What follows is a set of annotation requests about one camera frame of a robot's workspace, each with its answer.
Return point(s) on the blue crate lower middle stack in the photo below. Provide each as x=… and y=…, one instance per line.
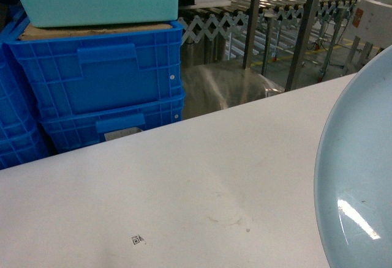
x=23, y=148

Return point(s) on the blue crate under teal tub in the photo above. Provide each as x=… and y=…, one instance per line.
x=87, y=74

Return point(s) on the white board on conveyor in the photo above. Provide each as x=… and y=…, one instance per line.
x=208, y=4

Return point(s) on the light blue round plate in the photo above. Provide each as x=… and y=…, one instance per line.
x=352, y=177

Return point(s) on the blue crate with bottle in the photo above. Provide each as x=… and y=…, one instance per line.
x=18, y=104

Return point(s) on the blue crate lower right stack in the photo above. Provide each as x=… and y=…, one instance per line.
x=77, y=131

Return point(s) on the steel table leg post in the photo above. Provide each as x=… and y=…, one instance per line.
x=307, y=22

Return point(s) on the expandable roller conveyor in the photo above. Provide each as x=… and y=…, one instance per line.
x=277, y=28

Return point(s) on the blue crate stack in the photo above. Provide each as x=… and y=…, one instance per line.
x=23, y=148
x=77, y=131

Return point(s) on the black tray on conveyor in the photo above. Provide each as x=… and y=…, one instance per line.
x=183, y=3

